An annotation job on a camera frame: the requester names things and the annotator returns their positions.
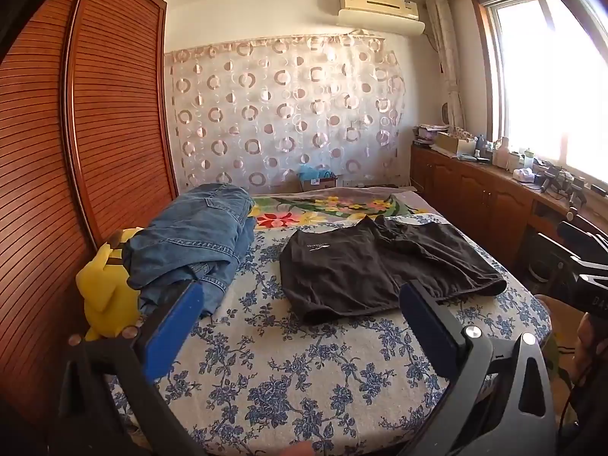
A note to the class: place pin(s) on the wooden framed window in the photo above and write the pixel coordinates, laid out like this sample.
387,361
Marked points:
546,80

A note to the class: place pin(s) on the person's dark clothed leg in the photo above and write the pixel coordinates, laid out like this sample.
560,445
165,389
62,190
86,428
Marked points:
591,413

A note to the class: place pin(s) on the open tan cardboard box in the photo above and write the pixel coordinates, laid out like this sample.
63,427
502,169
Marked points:
453,145

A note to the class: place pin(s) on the white air conditioner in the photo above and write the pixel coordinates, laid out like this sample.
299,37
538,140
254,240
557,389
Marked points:
380,7

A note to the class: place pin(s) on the blue plastic bag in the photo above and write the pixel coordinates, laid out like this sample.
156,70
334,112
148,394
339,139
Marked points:
313,172

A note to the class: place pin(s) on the colourful flower blanket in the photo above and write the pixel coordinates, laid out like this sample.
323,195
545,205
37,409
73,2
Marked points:
304,209

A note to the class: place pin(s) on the black pants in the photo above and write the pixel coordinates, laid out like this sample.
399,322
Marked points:
380,270

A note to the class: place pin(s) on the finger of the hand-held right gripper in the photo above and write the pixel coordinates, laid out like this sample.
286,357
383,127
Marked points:
582,236

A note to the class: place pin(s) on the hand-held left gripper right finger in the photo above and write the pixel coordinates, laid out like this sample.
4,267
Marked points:
427,330

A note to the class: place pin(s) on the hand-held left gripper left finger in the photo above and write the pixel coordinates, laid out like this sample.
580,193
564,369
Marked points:
173,327

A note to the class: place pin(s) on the black tools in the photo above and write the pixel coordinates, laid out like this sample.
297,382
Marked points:
563,183

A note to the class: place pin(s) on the stack of papers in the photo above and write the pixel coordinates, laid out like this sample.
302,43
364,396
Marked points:
427,135

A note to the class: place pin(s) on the blue floral bed sheet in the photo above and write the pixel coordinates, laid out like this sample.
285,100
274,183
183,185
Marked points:
294,380

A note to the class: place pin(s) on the folded blue jeans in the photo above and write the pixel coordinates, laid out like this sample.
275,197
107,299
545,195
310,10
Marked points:
199,237

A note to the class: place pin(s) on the sheer circle-patterned curtain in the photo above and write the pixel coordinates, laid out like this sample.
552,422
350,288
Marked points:
285,104

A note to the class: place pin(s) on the yellow plush toy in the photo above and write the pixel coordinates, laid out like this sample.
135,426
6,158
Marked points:
107,289

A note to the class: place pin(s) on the white jar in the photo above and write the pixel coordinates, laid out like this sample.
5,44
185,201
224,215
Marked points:
500,154

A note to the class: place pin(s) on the brown slatted wooden wardrobe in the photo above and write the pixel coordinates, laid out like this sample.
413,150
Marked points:
47,152

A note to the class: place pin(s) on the small printed cardboard box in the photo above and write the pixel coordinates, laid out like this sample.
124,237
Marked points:
325,184

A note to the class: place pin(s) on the beige window curtain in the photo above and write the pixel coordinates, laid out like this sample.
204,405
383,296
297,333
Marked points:
444,57

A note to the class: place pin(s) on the long wooden cabinet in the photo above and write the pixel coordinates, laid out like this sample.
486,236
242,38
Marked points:
475,194

